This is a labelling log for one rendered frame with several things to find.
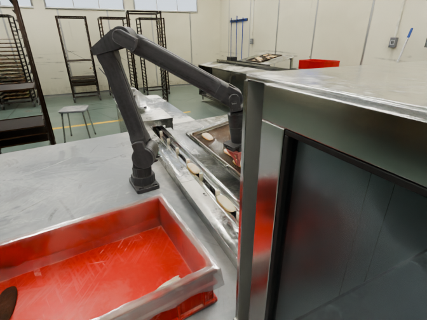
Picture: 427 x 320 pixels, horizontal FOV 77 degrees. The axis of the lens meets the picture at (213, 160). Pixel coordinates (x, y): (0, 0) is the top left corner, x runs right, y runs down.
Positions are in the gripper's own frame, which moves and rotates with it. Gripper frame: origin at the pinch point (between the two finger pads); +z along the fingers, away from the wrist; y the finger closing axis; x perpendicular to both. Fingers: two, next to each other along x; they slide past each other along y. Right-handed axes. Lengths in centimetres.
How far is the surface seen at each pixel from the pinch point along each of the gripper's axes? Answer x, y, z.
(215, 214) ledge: -15.7, -23.6, 0.9
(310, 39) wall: 285, 405, 25
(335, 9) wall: 236, 406, -21
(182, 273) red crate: -26.0, -40.7, 2.0
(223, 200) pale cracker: -10.8, -17.2, 2.1
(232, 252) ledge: -30.6, -28.7, 0.4
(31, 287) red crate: -10, -70, -3
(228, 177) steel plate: 6.3, -2.9, 8.2
